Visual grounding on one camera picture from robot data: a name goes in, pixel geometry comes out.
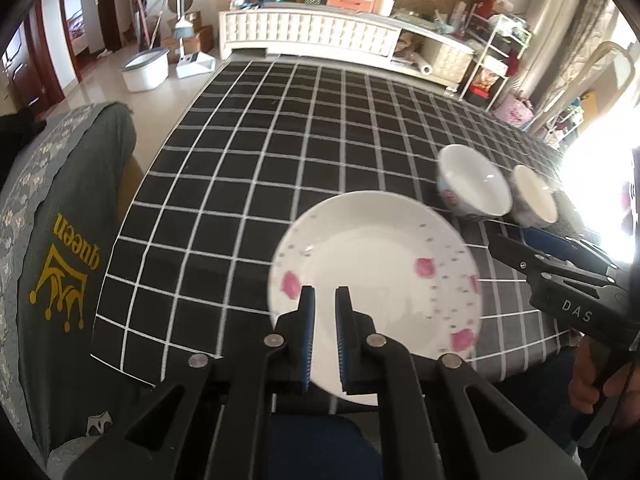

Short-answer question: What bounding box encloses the grey chair cover crown print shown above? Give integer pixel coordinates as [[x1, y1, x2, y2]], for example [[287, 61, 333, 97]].
[[0, 102, 137, 467]]

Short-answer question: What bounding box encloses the small white bowl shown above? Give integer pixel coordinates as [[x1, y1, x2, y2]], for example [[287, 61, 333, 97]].
[[510, 164, 559, 229]]

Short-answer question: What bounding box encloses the person's blue trousers leg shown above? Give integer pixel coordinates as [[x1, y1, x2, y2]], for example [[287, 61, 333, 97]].
[[270, 412, 383, 480]]

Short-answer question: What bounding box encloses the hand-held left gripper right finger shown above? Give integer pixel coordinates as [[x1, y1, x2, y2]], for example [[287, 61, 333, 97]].
[[335, 286, 586, 480]]

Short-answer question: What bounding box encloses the white tufted low cabinet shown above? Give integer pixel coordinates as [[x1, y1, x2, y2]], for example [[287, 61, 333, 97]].
[[219, 2, 476, 87]]

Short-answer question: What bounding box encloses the pink box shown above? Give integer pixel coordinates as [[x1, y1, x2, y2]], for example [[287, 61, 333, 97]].
[[326, 0, 376, 14]]

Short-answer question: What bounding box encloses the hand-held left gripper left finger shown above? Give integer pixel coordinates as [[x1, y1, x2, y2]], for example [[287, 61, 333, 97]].
[[65, 285, 317, 480]]

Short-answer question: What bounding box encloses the black garment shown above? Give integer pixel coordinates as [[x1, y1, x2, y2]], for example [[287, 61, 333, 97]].
[[0, 110, 48, 181]]

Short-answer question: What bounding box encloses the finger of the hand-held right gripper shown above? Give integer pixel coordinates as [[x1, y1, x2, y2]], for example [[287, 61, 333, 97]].
[[523, 227, 619, 277], [487, 233, 557, 282]]

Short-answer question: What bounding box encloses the pink bag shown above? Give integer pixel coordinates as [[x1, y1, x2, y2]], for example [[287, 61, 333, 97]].
[[494, 92, 535, 130]]

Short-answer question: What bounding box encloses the cardboard box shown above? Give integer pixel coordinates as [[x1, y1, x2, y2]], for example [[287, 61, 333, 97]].
[[184, 10, 216, 57]]

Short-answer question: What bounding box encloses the person's right hand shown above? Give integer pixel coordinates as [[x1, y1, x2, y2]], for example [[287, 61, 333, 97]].
[[568, 339, 640, 432]]

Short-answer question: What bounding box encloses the white metal shelf rack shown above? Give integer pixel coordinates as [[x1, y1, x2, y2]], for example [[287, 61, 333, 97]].
[[459, 10, 532, 111]]

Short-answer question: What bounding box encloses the white plastic basin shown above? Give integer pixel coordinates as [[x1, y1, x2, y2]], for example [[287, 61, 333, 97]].
[[121, 47, 170, 94]]

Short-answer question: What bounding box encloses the white bowl floral outside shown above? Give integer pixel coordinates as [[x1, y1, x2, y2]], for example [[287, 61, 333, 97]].
[[436, 143, 514, 221]]

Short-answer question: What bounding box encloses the white paper roll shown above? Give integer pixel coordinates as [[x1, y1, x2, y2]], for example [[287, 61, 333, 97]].
[[390, 56, 434, 79]]

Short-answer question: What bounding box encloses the white plate with pink flowers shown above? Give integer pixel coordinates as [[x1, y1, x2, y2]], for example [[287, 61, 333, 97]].
[[267, 190, 482, 407]]

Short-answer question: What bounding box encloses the black white checked tablecloth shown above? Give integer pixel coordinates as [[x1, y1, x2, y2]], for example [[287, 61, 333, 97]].
[[90, 57, 603, 397]]

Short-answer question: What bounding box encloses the white dustpan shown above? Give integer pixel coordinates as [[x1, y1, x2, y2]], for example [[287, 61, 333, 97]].
[[175, 52, 217, 80]]

